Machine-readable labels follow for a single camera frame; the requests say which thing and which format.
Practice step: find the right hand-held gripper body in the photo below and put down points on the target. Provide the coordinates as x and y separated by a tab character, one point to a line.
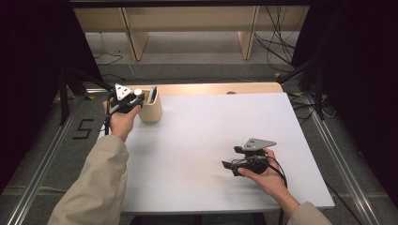
255	156

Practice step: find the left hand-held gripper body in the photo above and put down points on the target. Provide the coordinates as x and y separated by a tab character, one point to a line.
123	97

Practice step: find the white stick pen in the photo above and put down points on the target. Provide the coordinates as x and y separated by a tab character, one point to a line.
149	94

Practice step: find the blue pen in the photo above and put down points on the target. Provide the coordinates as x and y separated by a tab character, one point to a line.
154	93

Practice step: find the beige pen holder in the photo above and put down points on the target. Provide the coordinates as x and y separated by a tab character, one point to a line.
151	112

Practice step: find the person's left hand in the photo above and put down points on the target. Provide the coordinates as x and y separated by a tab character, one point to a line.
120	123

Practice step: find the person's right hand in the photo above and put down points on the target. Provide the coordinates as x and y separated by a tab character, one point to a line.
272	181

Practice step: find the black metal stand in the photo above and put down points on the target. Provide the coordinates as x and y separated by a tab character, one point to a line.
318	87
64	100

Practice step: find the wooden table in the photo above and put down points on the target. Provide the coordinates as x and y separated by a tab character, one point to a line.
203	88

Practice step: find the black curtain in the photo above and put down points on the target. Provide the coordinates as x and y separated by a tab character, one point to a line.
31	78
359	78

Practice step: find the aluminium floor rail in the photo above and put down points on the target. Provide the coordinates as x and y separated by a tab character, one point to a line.
344	168
40	172

